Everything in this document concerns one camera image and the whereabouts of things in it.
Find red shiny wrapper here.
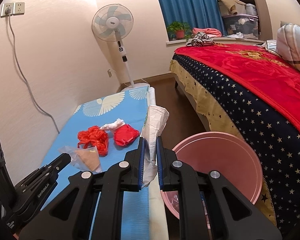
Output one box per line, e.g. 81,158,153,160
114,124,140,147

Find white printed plastic bag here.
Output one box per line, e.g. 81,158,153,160
141,105,169,187

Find white tissue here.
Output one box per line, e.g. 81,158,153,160
100,118,125,132

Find orange red plastic bag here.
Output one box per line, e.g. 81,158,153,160
77,126,109,157

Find clear plastic bag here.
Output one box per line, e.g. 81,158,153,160
58,146,102,174

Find pink plastic trash bin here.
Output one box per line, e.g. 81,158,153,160
172,132,263,204

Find zebra striped cloth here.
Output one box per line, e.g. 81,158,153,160
186,31,215,47

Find potted green plant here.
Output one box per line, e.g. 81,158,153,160
167,21,192,40

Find bed with star blanket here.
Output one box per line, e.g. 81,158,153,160
170,53,300,237

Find pink folded clothes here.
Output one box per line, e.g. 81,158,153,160
192,28,222,38

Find red blanket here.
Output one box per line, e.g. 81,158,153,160
175,44,300,133

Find white standing fan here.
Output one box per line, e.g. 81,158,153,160
91,3,150,90

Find clear storage box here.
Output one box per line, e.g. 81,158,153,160
222,14,259,40

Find blue curtain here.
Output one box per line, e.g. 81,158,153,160
159,0,226,35

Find beige jacket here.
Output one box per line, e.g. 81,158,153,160
217,0,247,17

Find striped pillow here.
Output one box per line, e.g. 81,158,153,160
276,23,300,72

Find bookshelf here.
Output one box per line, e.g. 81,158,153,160
228,0,274,41

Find grey wall cable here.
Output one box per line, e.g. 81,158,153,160
5,7,61,134

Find wall power socket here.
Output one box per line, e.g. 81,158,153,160
0,2,25,18

